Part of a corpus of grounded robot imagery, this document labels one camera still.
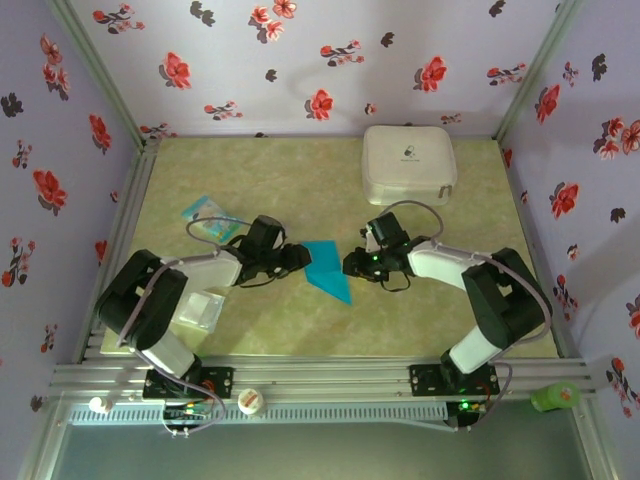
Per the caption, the blue square paper sheet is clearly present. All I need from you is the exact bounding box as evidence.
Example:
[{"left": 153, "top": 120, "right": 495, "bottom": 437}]
[{"left": 302, "top": 239, "right": 354, "bottom": 306}]

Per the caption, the clear plastic bag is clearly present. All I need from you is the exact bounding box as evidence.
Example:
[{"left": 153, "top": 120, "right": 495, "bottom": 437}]
[{"left": 172, "top": 288, "right": 226, "bottom": 332}]

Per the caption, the light blue snack packet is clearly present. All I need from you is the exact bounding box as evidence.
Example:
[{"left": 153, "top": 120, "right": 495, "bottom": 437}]
[{"left": 180, "top": 194, "right": 245, "bottom": 245}]

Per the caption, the white zippered pouch case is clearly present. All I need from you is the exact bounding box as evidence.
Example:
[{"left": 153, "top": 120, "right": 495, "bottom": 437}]
[{"left": 362, "top": 124, "right": 459, "bottom": 207}]

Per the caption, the white jar with red label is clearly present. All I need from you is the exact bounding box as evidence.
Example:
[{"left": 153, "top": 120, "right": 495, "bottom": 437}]
[{"left": 237, "top": 388, "right": 266, "bottom": 416}]

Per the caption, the green plastic bottle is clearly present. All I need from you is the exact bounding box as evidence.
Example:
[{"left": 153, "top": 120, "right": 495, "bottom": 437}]
[{"left": 530, "top": 380, "right": 581, "bottom": 414}]

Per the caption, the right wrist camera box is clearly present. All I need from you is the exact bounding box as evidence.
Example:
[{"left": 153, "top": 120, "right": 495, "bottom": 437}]
[{"left": 360, "top": 212, "right": 409, "bottom": 249}]

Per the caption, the grey right arm cable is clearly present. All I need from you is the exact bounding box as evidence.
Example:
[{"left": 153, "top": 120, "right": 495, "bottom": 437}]
[{"left": 372, "top": 199, "right": 555, "bottom": 432}]

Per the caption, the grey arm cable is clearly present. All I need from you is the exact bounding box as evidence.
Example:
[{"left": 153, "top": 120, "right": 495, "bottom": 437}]
[
  {"left": 114, "top": 215, "right": 254, "bottom": 439},
  {"left": 372, "top": 199, "right": 555, "bottom": 432}
]

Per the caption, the grey left arm cable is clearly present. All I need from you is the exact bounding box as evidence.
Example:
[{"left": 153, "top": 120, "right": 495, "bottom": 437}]
[{"left": 114, "top": 215, "right": 254, "bottom": 439}]

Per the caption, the aluminium frame rail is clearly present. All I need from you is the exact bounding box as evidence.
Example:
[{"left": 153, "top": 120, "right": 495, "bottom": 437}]
[{"left": 48, "top": 357, "right": 599, "bottom": 401}]

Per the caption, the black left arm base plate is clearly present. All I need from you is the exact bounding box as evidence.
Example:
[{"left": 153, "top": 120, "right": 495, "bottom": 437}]
[{"left": 143, "top": 366, "right": 235, "bottom": 400}]

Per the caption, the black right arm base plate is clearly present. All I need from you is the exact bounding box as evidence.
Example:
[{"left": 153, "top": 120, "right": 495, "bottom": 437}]
[{"left": 408, "top": 363, "right": 501, "bottom": 399}]

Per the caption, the aluminium side rail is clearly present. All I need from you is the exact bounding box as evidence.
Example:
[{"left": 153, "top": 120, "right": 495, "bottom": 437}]
[
  {"left": 74, "top": 137, "right": 161, "bottom": 364},
  {"left": 499, "top": 139, "right": 569, "bottom": 359}
]

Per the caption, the white slotted cable duct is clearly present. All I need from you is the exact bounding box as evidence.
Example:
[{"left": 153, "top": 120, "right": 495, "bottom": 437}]
[{"left": 67, "top": 402, "right": 449, "bottom": 426}]

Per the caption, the aluminium corner post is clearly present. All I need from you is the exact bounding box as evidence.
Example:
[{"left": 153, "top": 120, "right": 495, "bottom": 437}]
[
  {"left": 492, "top": 0, "right": 586, "bottom": 141},
  {"left": 44, "top": 0, "right": 149, "bottom": 146}
]

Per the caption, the aluminium lower frame bar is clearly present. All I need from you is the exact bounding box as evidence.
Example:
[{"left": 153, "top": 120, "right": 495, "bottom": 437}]
[
  {"left": 572, "top": 399, "right": 621, "bottom": 480},
  {"left": 14, "top": 394, "right": 69, "bottom": 480}
]

